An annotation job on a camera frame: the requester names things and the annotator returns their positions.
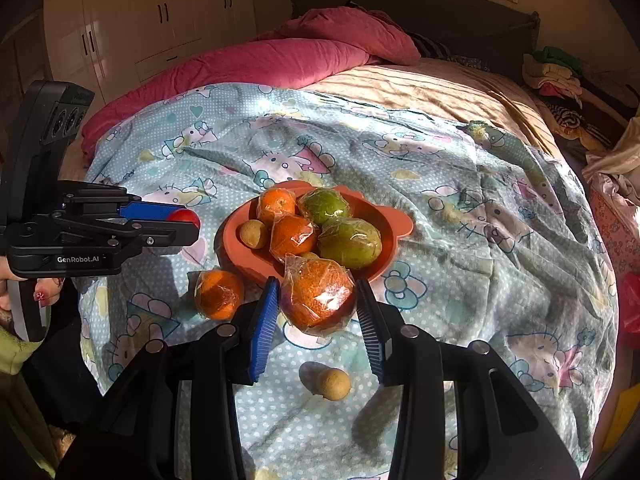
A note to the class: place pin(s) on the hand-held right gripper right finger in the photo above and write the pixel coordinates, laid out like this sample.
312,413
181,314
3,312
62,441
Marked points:
372,332

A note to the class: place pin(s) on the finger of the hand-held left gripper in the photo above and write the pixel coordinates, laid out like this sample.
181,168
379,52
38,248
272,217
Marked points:
147,211
165,234

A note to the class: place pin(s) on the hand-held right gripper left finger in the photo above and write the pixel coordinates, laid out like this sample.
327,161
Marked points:
262,332

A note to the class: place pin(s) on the red tomato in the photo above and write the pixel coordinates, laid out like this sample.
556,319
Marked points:
188,217

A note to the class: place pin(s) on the large orange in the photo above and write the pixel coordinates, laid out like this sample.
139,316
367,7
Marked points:
317,295

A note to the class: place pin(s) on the brown longan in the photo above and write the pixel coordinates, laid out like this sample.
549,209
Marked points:
309,256
252,234
332,384

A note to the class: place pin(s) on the large green citrus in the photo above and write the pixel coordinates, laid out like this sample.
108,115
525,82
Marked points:
350,243

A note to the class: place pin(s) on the orange plastic plate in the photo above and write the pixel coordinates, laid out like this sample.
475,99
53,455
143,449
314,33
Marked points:
367,205

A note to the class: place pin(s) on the person's left hand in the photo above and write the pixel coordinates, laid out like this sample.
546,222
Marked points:
47,291

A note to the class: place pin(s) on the small wrapped orange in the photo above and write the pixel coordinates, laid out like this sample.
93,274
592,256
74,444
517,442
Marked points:
276,205

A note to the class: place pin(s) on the small wrapped green citrus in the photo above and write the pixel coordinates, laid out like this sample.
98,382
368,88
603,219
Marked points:
324,207

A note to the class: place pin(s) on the cartoon cat printed blanket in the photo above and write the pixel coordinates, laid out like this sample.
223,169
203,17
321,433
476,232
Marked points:
450,185

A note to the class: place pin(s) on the white wardrobe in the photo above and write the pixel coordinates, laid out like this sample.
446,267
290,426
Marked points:
150,10

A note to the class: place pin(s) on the pink quilt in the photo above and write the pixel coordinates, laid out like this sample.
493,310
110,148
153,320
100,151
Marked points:
280,55

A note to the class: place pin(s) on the beige striped bed sheet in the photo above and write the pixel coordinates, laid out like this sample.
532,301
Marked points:
425,90

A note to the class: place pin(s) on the red plastic bag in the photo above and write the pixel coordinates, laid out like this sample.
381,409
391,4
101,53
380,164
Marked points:
631,310

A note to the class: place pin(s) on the pink patterned cloth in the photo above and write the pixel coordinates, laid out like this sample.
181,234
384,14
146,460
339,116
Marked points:
612,225

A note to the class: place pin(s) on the yellow box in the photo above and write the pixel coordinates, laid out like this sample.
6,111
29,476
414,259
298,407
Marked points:
622,417

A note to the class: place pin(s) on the cream cloth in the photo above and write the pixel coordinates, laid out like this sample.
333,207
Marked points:
617,160

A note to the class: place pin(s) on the pile of clothes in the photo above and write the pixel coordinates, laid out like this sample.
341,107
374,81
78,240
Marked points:
560,80

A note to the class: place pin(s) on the grey bed headboard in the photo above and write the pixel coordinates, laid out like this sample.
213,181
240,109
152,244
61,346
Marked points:
450,15

